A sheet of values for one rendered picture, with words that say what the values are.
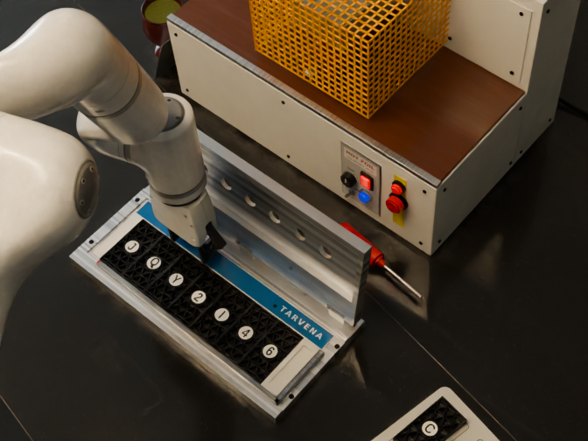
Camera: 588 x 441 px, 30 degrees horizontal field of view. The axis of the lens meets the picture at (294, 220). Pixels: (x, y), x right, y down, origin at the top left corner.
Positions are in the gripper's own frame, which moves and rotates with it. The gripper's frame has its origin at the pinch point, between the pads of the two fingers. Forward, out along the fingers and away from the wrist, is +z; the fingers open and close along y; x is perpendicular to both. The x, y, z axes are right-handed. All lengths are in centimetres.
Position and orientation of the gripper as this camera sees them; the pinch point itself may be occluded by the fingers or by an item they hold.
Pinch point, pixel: (192, 241)
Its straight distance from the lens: 174.3
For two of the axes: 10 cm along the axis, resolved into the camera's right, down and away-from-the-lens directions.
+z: 0.6, 5.6, 8.3
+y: 7.6, 5.2, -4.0
